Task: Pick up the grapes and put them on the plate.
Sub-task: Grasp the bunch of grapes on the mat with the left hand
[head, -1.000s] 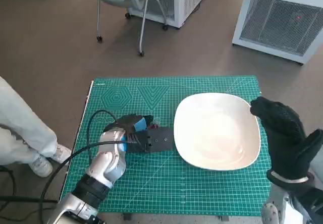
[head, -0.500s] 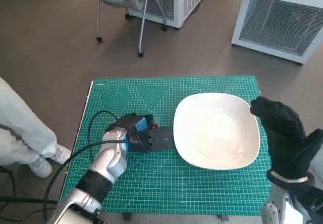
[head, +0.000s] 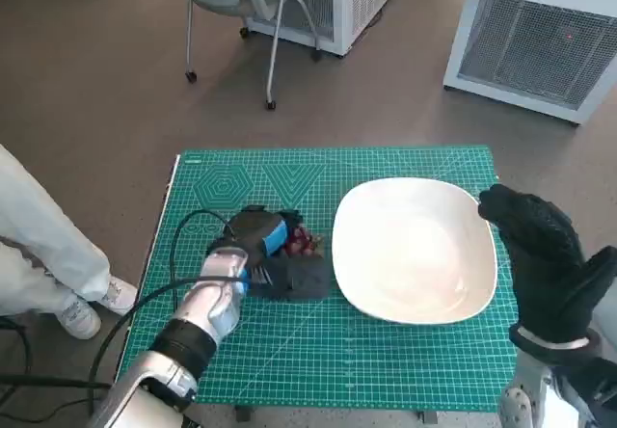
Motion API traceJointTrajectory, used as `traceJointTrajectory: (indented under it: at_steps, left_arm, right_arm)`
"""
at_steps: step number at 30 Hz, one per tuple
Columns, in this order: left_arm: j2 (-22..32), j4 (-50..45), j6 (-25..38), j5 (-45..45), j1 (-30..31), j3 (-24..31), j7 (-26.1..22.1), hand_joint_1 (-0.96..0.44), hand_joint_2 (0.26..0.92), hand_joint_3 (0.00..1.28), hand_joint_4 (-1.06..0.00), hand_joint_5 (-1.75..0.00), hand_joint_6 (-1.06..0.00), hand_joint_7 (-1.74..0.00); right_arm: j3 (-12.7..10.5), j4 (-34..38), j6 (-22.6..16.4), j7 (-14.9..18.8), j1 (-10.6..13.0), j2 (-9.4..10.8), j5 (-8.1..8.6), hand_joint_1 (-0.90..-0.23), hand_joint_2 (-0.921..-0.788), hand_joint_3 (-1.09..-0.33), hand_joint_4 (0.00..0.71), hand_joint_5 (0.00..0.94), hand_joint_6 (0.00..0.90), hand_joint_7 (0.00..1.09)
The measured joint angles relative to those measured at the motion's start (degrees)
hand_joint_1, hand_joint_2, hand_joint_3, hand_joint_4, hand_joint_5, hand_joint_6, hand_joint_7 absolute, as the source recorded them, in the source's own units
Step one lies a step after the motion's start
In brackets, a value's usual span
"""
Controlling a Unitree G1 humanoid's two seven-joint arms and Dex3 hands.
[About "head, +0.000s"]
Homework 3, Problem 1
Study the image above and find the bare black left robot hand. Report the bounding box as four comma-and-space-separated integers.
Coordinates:
209, 204, 305, 268

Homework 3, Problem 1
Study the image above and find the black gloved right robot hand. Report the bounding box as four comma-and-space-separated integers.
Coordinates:
476, 182, 617, 347

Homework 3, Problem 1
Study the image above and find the red toy grape bunch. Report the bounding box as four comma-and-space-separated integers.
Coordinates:
283, 224, 325, 258

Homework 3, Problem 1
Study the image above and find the white square plate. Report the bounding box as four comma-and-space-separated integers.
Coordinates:
331, 176, 498, 326

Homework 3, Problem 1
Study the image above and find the green cutting mat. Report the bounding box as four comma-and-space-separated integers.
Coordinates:
118, 146, 520, 413

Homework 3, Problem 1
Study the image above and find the person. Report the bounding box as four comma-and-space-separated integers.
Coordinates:
0, 143, 140, 340

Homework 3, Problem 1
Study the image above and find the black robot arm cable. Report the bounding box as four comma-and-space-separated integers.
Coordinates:
171, 209, 232, 314
88, 275, 248, 415

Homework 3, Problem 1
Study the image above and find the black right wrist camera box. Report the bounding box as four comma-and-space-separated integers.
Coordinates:
553, 345, 617, 428

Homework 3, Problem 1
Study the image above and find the thick black floor cable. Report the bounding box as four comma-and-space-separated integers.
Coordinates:
0, 373, 113, 392

